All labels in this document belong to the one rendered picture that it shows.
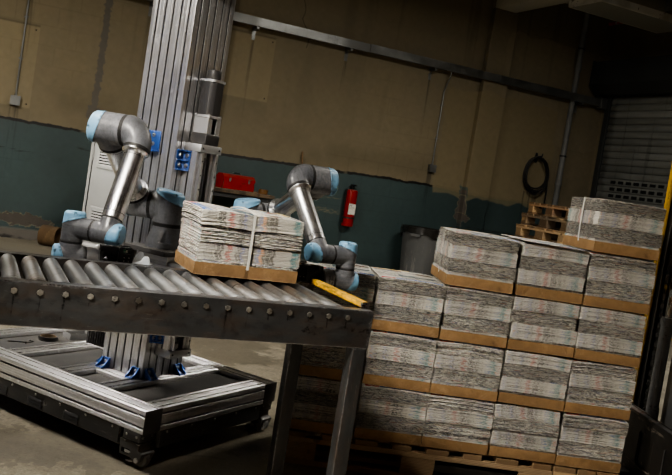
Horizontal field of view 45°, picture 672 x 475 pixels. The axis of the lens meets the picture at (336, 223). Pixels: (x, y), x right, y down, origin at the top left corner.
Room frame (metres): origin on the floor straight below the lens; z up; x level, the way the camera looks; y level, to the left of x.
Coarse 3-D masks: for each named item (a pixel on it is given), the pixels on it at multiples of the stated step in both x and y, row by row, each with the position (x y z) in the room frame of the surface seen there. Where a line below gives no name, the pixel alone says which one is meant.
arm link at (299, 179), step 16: (288, 176) 3.32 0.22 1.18; (304, 176) 3.30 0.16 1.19; (288, 192) 3.29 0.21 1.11; (304, 192) 3.26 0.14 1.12; (304, 208) 3.21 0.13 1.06; (304, 224) 3.17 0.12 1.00; (320, 224) 3.19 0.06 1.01; (320, 240) 3.12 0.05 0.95; (304, 256) 3.11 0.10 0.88; (320, 256) 3.08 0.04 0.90; (336, 256) 3.12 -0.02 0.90
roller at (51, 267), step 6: (48, 258) 2.60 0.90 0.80; (42, 264) 2.60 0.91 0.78; (48, 264) 2.51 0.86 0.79; (54, 264) 2.49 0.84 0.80; (48, 270) 2.43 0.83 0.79; (54, 270) 2.39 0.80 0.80; (60, 270) 2.40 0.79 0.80; (48, 276) 2.38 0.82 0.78; (54, 276) 2.31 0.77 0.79; (60, 276) 2.29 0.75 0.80
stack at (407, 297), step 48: (384, 288) 3.34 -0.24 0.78; (432, 288) 3.35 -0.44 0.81; (384, 336) 3.34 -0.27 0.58; (528, 336) 3.39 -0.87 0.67; (576, 336) 3.40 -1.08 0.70; (336, 384) 3.34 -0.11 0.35; (480, 384) 3.37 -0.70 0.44; (528, 384) 3.39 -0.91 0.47; (432, 432) 3.37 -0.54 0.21; (480, 432) 3.38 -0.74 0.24; (528, 432) 3.39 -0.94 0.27
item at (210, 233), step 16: (192, 208) 2.83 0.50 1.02; (208, 208) 2.75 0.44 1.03; (224, 208) 2.89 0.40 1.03; (192, 224) 2.82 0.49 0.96; (208, 224) 2.71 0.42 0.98; (224, 224) 2.74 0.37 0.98; (240, 224) 2.78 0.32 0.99; (192, 240) 2.79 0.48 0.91; (208, 240) 2.72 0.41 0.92; (224, 240) 2.75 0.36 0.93; (240, 240) 2.77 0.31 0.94; (192, 256) 2.75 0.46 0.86; (208, 256) 2.73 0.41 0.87; (224, 256) 2.75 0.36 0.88
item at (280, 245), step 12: (264, 216) 2.80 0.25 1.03; (276, 216) 2.90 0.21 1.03; (264, 228) 2.80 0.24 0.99; (276, 228) 2.82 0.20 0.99; (288, 228) 2.84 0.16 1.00; (300, 228) 2.86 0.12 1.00; (264, 240) 2.80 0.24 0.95; (276, 240) 2.82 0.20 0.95; (288, 240) 2.84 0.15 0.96; (300, 240) 2.86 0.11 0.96; (264, 252) 2.81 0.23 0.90; (276, 252) 2.83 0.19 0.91; (288, 252) 2.85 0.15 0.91; (300, 252) 2.86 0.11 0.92; (264, 264) 2.81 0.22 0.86; (276, 264) 2.83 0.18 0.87; (288, 264) 2.85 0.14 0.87
